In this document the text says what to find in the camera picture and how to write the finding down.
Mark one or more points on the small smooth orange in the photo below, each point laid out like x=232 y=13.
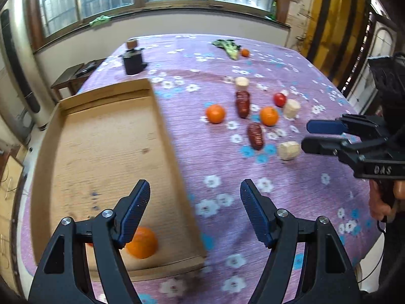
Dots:
x=215 y=113

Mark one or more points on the black grinder jar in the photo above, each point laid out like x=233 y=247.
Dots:
x=132 y=58

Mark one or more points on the purple floral tablecloth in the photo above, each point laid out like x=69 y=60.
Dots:
x=189 y=74

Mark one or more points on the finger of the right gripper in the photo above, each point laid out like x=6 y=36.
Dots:
x=362 y=126
x=347 y=152

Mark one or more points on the green bok choy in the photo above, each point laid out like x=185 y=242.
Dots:
x=229 y=46

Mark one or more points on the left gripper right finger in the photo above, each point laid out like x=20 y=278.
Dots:
x=313 y=247

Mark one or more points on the person's right hand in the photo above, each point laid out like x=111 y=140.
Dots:
x=378 y=209

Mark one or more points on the shallow cardboard box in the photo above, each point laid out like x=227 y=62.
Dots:
x=96 y=147

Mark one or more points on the beige cylinder cake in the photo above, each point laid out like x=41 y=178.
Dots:
x=241 y=83
x=289 y=150
x=291 y=108

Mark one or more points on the green cloth on sill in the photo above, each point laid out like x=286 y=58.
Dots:
x=99 y=21

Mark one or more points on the tall standing air conditioner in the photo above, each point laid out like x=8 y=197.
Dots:
x=21 y=64

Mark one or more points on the dark wooden side table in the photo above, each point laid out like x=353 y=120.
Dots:
x=74 y=77

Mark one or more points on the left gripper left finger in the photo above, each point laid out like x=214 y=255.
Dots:
x=63 y=275

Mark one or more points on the green bottle on sill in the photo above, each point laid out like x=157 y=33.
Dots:
x=274 y=7

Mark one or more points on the large red date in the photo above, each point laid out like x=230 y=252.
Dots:
x=242 y=102

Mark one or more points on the large textured orange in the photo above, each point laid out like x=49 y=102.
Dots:
x=144 y=243

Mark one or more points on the tiny orange near greens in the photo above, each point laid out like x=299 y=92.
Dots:
x=245 y=52

